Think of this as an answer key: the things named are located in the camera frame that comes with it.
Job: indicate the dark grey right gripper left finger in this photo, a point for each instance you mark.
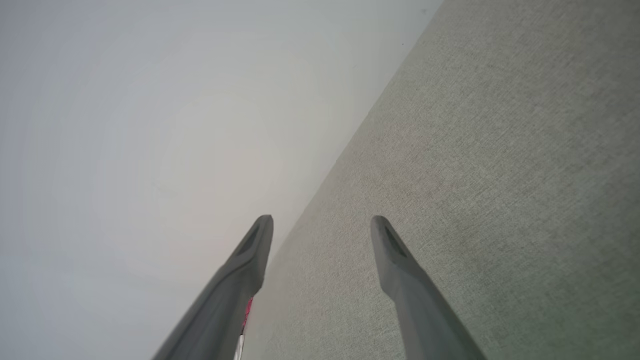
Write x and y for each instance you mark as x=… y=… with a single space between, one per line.
x=225 y=310

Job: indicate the grey fabric sofa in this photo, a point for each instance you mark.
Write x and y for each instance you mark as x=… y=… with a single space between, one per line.
x=500 y=175

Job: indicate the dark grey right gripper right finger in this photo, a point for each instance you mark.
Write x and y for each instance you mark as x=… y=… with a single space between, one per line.
x=425 y=315

